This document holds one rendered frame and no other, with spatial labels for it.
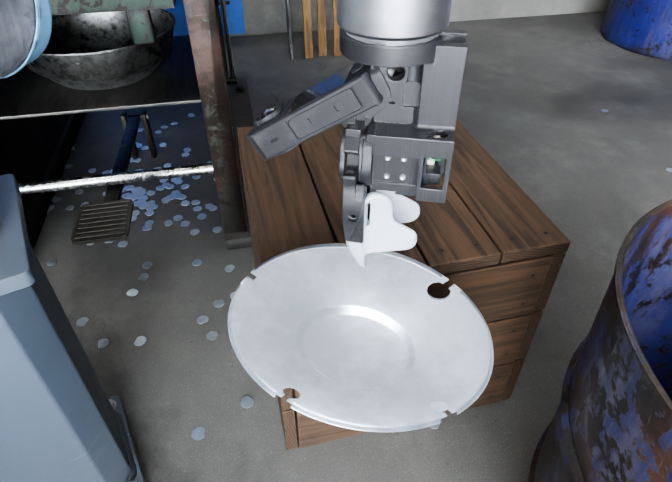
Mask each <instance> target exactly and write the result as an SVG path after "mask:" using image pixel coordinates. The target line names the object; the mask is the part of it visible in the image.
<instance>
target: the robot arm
mask: <svg viewBox="0 0 672 482"><path fill-rule="evenodd" d="M451 6H452V0H337V23H338V25H339V26H340V27H341V28H340V52H341V53H342V54H343V55H344V56H345V57H346V58H348V59H350V60H352V61H355V62H356V63H354V64H352V65H351V66H349V67H347V68H345V69H343V70H342V71H340V72H338V73H336V74H334V75H333V76H331V77H329V78H327V79H325V80H324V81H322V82H320V83H318V84H316V85H314V86H313V87H311V88H309V89H307V90H305V91H304V92H302V93H300V94H298V95H296V96H295V97H293V98H291V99H289V100H287V101H286V102H284V103H283V102H279V103H276V104H274V105H272V106H271V107H269V108H267V109H266V110H264V111H263V112H262V113H260V114H259V115H258V116H257V118H256V119H255V121H254V122H253V123H254V124H255V125H254V126H253V128H252V129H251V131H250V132H249V134H248V135H247V136H246V137H247V138H248V140H249V141H250V143H251V144H252V145H253V147H254V148H255V149H256V151H257V152H258V153H259V155H260V156H261V158H262V159H263V160H264V161H266V160H268V159H270V158H272V157H274V156H276V155H278V156H279V155H281V154H284V153H286V152H288V151H290V150H291V149H293V148H295V147H296V146H297V145H299V144H300V143H302V142H304V141H306V140H308V139H310V138H312V137H314V136H316V135H318V134H320V133H322V132H324V131H326V130H328V129H330V128H332V127H334V126H336V125H338V124H340V123H341V124H342V126H343V127H344V129H343V132H342V137H341V146H340V168H339V171H340V181H341V183H343V202H342V215H343V227H344V236H345V240H346V244H347V247H348V249H349V252H350V253H351V255H352V256H353V258H354V259H355V261H356V262H357V264H358V265H359V266H363V267H366V255H367V254H369V253H374V252H386V251H398V250H408V249H410V248H412V247H414V246H415V244H416V242H417V234H416V232H415V231H414V230H412V229H410V228H409V227H407V226H405V225H403V224H401V223H408V222H412V221H414V220H416V219H417V218H418V216H419V214H420V207H419V205H418V204H417V203H416V202H415V201H413V200H411V199H409V198H407V197H405V196H403V195H407V196H415V200H418V201H428V202H438V203H445V201H446V195H447V188H448V182H449V175H450V169H451V163H452V156H453V150H454V143H455V126H456V120H457V113H458V107H459V100H460V94H461V87H462V81H463V74H464V68H465V61H466V55H467V48H468V44H467V30H453V29H446V28H447V27H448V25H449V21H450V13H451ZM51 33H52V10H51V4H50V0H0V79H4V78H7V77H9V76H12V75H14V74H16V73H17V72H19V71H20V70H21V69H22V68H23V67H24V66H25V65H27V64H29V63H31V62H33V61H34V60H36V59H37V58H38V57H39V56H40V55H41V54H42V53H43V52H44V50H45V49H46V47H47V45H48V43H49V40H50V37H51ZM445 159H446V167H444V163H445ZM423 165H424V166H423ZM422 171H423V177H422ZM444 171H445V174H444V181H443V187H442V188H433V187H428V185H424V183H425V184H434V185H439V184H440V177H441V174H443V173H444ZM374 190H376V191H374Z"/></svg>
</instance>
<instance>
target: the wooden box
mask: <svg viewBox="0 0 672 482"><path fill-rule="evenodd" d="M252 128H253V126H250V127H241V128H237V134H238V147H239V155H240V162H241V169H242V176H243V183H244V191H245V198H246V205H247V212H248V219H249V227H250V234H251V241H252V248H253V255H254V263H255V268H256V267H258V266H259V265H260V264H262V263H263V262H265V261H267V260H269V259H270V258H272V257H274V256H276V255H279V254H281V253H284V252H286V251H289V250H292V249H296V248H300V247H305V246H310V245H317V244H330V243H345V244H346V240H345V236H344V227H343V215H342V202H343V183H341V181H340V171H339V168H340V146H341V137H342V132H343V129H344V127H343V126H342V124H341V123H340V124H338V125H336V126H334V127H332V128H330V129H328V130H326V131H324V132H322V133H320V134H318V135H316V136H314V137H312V138H310V139H308V140H306V141H304V142H302V143H300V144H299V145H297V146H296V147H295V148H293V149H291V150H290V151H288V152H286V153H284V154H281V155H279V156H278V155H276V156H274V157H272V158H270V159H268V160H266V161H264V160H263V159H262V158H261V156H260V155H259V153H258V152H257V151H256V149H255V148H254V147H253V145H252V144H251V143H250V141H249V140H248V138H247V137H246V136H247V135H248V134H249V132H250V131H251V129H252ZM403 196H405V197H407V198H409V199H411V200H413V201H415V202H416V203H417V204H418V205H419V207H420V214H419V216H418V218H417V219H416V220H414V221H412V222H408V223H401V224H403V225H405V226H407V227H409V228H410V229H412V230H414V231H415V232H416V234H417V242H416V244H415V246H414V247H412V248H410V249H408V250H398V251H393V252H396V253H399V254H402V255H404V256H407V257H410V258H412V259H415V260H417V261H419V262H421V263H423V264H425V265H427V266H429V267H431V268H432V269H434V270H436V271H437V272H439V273H441V274H442V275H444V276H445V277H447V278H448V279H449V280H448V281H446V282H445V283H443V284H442V283H440V282H437V283H432V284H431V285H429V286H428V288H427V292H428V294H429V295H430V296H432V297H433V298H438V299H441V298H445V297H447V296H448V295H449V294H450V292H451V290H449V287H450V286H451V285H453V284H455V285H457V286H458V287H459V288H460V289H461V290H462V291H463V292H464V293H465V294H466V295H467V296H468V297H469V298H470V299H471V300H472V302H473V303H474V304H475V305H476V307H477V308H478V310H479V311H480V313H481V314H482V316H483V318H484V319H485V321H486V323H487V326H488V328H489V331H490V334H491V337H492V342H493V350H494V363H493V370H492V374H491V377H490V380H489V382H488V384H487V386H486V388H485V389H484V391H483V392H482V394H481V395H480V396H479V397H478V399H477V400H476V401H475V402H474V403H473V404H472V405H471V406H469V407H468V408H467V409H470V408H474V407H479V406H483V405H487V404H492V403H496V402H500V400H504V399H508V398H510V397H511V395H512V392H513V390H514V387H515V384H516V382H517V379H518V377H519V374H520V371H521V369H522V366H523V364H524V361H525V359H524V358H525V357H526V356H527V353H528V351H529V348H530V346H531V343H532V340H533V338H534V335H535V333H536V330H537V327H538V325H539V322H540V320H541V317H542V314H543V309H545V307H546V304H547V301H548V299H549V296H550V294H551V291H552V288H553V286H554V283H555V281H556V278H557V275H558V273H559V270H560V268H561V265H562V263H563V260H564V257H565V255H566V253H565V252H567V250H568V248H569V245H570V243H571V241H570V240H569V239H568V238H567V237H566V236H565V235H564V234H563V233H562V231H561V230H560V229H559V228H558V227H557V226H556V225H555V224H554V223H553V222H552V221H551V220H550V219H549V218H548V216H547V215H546V214H545V213H544V212H543V211H542V210H541V209H540V208H539V207H538V206H537V205H536V204H535V203H534V202H533V200H532V199H531V198H530V197H529V196H528V195H527V194H526V193H525V192H524V191H523V190H522V189H521V188H520V187H519V186H518V184H517V183H516V182H515V181H514V180H513V179H512V178H511V177H510V176H509V175H508V174H507V173H506V172H505V171H504V170H503V168H502V167H501V166H500V165H499V164H498V163H497V162H496V161H495V160H494V159H493V158H492V157H491V156H490V155H489V153H488V152H487V151H486V150H485V149H484V148H483V147H482V146H481V145H480V144H479V143H478V142H477V141H476V140H475V139H474V137H473V136H472V135H471V134H470V133H469V132H468V131H467V130H466V129H465V128H464V127H463V126H462V125H461V124H460V123H459V121H458V120H456V126H455V143H454V150H453V156H452V163H451V169H450V175H449V182H448V188H447V195H446V201H445V203H438V202H428V201H418V200H415V196H407V195H403ZM293 391H294V398H298V397H299V396H300V393H299V392H298V391H297V390H295V389H293V388H285V389H283V393H285V395H284V396H282V397H279V396H278V395H277V397H278V403H279V408H280V414H281V420H282V426H283V431H284V437H285V443H286V449H287V450H289V449H294V448H297V447H298V442H299V447H300V448H303V447H308V446H312V445H316V444H321V443H325V442H329V441H333V440H338V439H342V438H346V437H351V436H355V435H359V434H363V433H368V432H366V431H358V430H352V429H347V428H342V427H338V426H334V425H331V424H327V423H324V422H321V421H318V420H316V419H313V418H310V417H308V416H306V415H304V414H301V413H299V412H297V411H295V410H293V409H292V408H291V405H292V404H290V403H289V402H287V401H286V400H287V399H288V398H289V397H291V398H293ZM295 412H296V419H295ZM296 423H297V429H296ZM297 434H298V440H297Z"/></svg>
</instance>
